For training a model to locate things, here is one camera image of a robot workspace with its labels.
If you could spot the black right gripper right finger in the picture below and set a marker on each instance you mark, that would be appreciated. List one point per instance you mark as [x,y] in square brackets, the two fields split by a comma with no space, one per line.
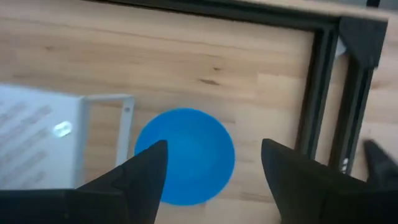
[311,199]

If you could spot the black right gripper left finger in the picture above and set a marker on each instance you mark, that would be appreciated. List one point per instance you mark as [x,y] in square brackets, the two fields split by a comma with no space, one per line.
[133,193]

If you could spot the black aluminium table frame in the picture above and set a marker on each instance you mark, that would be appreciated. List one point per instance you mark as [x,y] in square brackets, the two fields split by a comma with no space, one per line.
[323,77]

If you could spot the white perforated metal rack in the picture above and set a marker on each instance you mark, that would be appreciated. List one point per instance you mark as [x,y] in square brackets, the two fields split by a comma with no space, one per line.
[37,140]

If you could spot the blue plastic mini bowl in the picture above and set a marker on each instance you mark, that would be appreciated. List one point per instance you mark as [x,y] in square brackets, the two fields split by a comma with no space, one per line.
[199,155]

